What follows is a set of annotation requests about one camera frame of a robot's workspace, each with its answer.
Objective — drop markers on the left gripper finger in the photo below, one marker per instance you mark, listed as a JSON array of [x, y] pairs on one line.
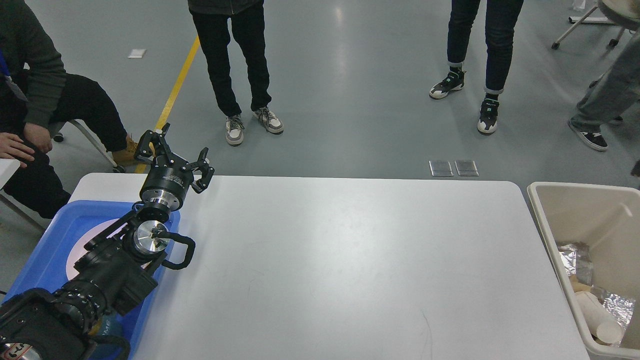
[[202, 164], [153, 151]]

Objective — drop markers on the brown shoe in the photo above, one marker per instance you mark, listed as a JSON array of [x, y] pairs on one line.
[[127, 156]]

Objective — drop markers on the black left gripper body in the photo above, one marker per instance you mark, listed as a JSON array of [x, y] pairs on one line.
[[167, 186]]

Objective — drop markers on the beige waste bin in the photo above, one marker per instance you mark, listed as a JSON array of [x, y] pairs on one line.
[[606, 218]]

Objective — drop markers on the floor outlet plate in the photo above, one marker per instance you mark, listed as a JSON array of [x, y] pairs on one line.
[[441, 169], [466, 168]]

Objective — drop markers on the person in blue jeans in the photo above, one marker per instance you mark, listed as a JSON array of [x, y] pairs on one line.
[[613, 93]]

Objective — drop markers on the white cup sideways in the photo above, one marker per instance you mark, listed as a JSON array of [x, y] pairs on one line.
[[601, 323]]

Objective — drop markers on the pink plate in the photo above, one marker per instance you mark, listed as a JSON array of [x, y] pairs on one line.
[[78, 250]]

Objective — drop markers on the grey-blue mug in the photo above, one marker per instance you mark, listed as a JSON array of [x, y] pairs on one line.
[[109, 324]]

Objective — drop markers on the brown paper bag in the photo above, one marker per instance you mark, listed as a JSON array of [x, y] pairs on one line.
[[578, 286]]

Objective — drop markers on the blue plastic tray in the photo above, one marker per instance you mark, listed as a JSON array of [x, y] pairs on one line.
[[46, 267]]

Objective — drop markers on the white side table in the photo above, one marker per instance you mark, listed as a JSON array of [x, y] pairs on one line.
[[7, 169]]

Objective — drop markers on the foil scrap in bin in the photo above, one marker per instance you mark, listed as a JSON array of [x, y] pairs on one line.
[[577, 261]]

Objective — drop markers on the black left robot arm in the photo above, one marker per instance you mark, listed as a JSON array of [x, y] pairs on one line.
[[116, 272]]

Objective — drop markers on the dark seated person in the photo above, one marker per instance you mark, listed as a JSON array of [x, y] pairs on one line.
[[36, 91]]

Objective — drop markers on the foil with paper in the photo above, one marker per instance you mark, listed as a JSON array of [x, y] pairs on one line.
[[619, 307]]

